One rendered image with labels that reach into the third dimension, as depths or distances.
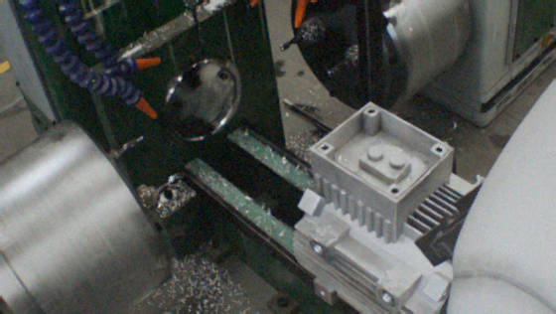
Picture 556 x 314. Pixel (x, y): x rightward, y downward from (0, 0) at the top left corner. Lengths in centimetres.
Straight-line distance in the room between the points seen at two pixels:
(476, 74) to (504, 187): 100
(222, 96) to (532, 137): 86
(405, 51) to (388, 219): 34
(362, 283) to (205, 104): 42
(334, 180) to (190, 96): 34
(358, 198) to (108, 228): 27
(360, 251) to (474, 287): 54
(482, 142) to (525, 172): 104
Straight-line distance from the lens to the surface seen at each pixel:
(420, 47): 96
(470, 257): 16
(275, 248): 89
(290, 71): 138
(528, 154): 17
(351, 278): 71
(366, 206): 68
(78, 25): 74
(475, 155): 118
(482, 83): 117
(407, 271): 67
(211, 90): 99
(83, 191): 72
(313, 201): 72
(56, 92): 100
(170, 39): 91
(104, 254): 72
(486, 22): 110
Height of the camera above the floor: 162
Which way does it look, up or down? 44 degrees down
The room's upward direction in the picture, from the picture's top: 10 degrees counter-clockwise
